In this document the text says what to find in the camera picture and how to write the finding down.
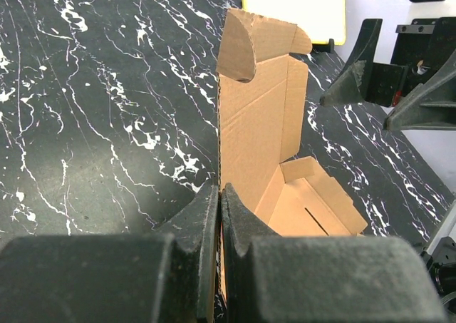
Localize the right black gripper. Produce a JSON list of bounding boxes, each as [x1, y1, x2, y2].
[[320, 16, 455, 130]]

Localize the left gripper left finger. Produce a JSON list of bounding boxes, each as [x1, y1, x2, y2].
[[1, 183, 218, 322]]

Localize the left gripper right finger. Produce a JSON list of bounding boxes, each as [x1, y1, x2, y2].
[[221, 185, 447, 322]]

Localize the brown cardboard box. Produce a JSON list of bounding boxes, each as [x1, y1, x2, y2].
[[208, 8, 368, 323]]

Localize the white board yellow frame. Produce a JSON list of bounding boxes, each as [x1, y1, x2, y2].
[[242, 0, 346, 46]]

